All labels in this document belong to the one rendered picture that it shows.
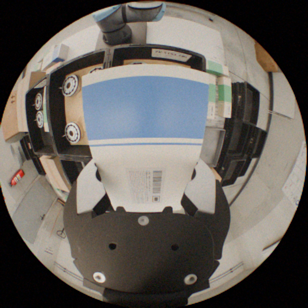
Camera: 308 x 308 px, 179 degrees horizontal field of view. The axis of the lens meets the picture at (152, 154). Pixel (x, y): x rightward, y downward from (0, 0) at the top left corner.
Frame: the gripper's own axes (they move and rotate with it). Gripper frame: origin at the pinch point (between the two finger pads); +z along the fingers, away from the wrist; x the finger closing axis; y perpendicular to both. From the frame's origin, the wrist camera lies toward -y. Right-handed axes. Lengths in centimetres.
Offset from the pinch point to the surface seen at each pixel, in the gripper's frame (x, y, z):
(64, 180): -62, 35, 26
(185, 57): 12.4, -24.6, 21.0
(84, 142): -30.6, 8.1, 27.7
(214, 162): 47, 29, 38
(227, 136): 85, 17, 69
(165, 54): 5.8, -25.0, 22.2
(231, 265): 242, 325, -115
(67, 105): -38.3, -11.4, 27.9
